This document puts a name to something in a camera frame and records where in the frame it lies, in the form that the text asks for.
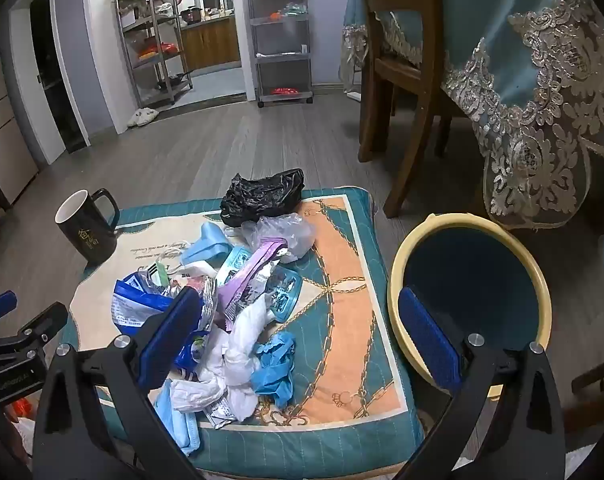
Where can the blue rubber glove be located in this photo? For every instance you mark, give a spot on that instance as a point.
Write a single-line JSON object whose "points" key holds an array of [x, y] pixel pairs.
{"points": [[273, 370]]}

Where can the black mug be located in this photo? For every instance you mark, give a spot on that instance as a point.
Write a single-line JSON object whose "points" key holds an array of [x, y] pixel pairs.
{"points": [[87, 240]]}

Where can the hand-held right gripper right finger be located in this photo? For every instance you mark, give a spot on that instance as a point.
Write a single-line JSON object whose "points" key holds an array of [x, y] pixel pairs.
{"points": [[427, 335]]}

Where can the teal orange patterned cushion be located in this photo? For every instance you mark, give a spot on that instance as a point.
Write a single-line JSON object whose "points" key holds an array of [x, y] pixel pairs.
{"points": [[347, 270]]}

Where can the white slipper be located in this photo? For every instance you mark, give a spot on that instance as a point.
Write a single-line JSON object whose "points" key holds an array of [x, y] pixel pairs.
{"points": [[134, 120], [149, 114]]}

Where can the blue face mask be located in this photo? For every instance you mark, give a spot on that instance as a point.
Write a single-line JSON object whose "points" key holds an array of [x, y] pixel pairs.
{"points": [[178, 425]]}

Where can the white plastic bag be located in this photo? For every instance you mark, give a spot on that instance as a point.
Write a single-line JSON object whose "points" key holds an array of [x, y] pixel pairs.
{"points": [[242, 342]]}

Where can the white power strip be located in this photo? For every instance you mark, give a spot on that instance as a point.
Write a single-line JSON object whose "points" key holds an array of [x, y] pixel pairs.
{"points": [[353, 95]]}

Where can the red flat packet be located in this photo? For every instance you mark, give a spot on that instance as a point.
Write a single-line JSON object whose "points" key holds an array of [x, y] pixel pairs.
{"points": [[284, 91]]}

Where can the dark cooking pot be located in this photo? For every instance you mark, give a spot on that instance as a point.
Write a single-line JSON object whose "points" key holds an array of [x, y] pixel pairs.
{"points": [[191, 15]]}

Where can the grey rolling trolley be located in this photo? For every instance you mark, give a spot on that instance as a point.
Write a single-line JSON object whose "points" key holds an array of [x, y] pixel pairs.
{"points": [[282, 57]]}

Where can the orange bags on rack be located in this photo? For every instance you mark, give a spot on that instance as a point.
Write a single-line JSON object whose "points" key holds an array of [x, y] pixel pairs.
{"points": [[157, 50]]}

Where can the yellow-rimmed blue bin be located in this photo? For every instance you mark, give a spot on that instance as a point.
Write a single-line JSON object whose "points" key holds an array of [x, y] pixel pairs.
{"points": [[482, 270]]}

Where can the light blue plastic piece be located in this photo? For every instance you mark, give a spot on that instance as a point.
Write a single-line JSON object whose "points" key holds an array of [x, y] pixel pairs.
{"points": [[207, 250]]}

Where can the blue blister pack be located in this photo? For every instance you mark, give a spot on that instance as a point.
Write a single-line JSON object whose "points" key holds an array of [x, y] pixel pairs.
{"points": [[287, 296]]}

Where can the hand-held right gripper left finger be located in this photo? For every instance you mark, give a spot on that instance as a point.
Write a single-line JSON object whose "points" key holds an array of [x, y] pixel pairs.
{"points": [[169, 340]]}

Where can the beige refrigerator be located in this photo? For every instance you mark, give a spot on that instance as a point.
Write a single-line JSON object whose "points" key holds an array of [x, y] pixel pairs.
{"points": [[2, 125]]}

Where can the white bag on floor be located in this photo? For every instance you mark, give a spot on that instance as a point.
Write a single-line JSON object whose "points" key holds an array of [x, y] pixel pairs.
{"points": [[24, 440]]}

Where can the orange packet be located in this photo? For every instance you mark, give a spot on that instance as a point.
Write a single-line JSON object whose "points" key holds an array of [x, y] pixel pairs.
{"points": [[24, 407]]}

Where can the teal lace tablecloth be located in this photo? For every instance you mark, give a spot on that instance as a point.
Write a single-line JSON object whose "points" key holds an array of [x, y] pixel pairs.
{"points": [[532, 35]]}

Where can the small silver wrapper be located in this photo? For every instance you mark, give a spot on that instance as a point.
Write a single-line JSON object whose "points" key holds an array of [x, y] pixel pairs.
{"points": [[217, 412]]}

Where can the wooden chair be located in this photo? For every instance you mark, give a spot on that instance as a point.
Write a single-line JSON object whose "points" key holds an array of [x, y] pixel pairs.
{"points": [[597, 395], [417, 125]]}

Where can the wooden kitchen cabinet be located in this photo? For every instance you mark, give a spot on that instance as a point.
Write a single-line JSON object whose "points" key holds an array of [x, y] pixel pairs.
{"points": [[209, 45]]}

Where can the clear plastic bag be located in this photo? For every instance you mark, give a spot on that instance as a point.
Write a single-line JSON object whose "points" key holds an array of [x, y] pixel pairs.
{"points": [[293, 235]]}

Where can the metal shelf rack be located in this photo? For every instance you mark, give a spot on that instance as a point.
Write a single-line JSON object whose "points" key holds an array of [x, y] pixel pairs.
{"points": [[152, 67]]}

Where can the black plastic bag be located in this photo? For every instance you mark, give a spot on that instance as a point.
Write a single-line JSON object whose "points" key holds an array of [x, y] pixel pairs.
{"points": [[257, 200]]}

